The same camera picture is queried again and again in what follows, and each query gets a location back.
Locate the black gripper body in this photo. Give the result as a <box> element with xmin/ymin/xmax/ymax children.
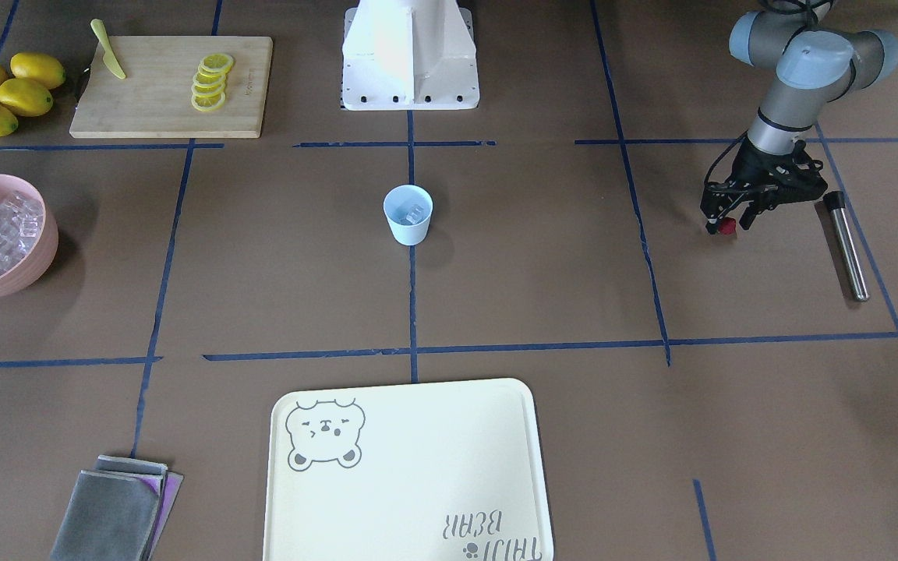
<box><xmin>701</xmin><ymin>134</ymin><xmax>828</xmax><ymax>219</ymax></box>

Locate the red strawberry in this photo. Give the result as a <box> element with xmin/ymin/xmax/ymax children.
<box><xmin>716</xmin><ymin>217</ymin><xmax>737</xmax><ymax>237</ymax></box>

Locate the clear ice cube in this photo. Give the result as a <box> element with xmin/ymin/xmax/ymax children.
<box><xmin>394</xmin><ymin>202</ymin><xmax>428</xmax><ymax>226</ymax></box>

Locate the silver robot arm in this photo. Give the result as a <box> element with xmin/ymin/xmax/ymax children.
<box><xmin>701</xmin><ymin>1</ymin><xmax>898</xmax><ymax>235</ymax></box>

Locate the light blue plastic cup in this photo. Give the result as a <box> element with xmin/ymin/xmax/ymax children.
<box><xmin>384</xmin><ymin>185</ymin><xmax>433</xmax><ymax>246</ymax></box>

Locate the steel muddler black tip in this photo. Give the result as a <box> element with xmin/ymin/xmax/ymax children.
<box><xmin>823</xmin><ymin>189</ymin><xmax>870</xmax><ymax>302</ymax></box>

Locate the cream bear serving tray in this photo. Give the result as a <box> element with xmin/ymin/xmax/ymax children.
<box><xmin>261</xmin><ymin>379</ymin><xmax>556</xmax><ymax>560</ymax></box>

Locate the lemon slices stack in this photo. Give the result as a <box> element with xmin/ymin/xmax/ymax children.
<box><xmin>190</xmin><ymin>52</ymin><xmax>235</xmax><ymax>111</ymax></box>

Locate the wooden cutting board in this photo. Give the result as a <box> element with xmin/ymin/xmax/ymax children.
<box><xmin>70</xmin><ymin>36</ymin><xmax>274</xmax><ymax>139</ymax></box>

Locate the yellow green plastic knife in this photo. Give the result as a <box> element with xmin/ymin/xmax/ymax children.
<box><xmin>90</xmin><ymin>19</ymin><xmax>127</xmax><ymax>79</ymax></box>

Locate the folded grey cloth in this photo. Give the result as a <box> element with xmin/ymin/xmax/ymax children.
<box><xmin>50</xmin><ymin>455</ymin><xmax>184</xmax><ymax>560</ymax></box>

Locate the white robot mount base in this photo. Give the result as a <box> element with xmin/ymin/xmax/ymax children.
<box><xmin>340</xmin><ymin>1</ymin><xmax>481</xmax><ymax>111</ymax></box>

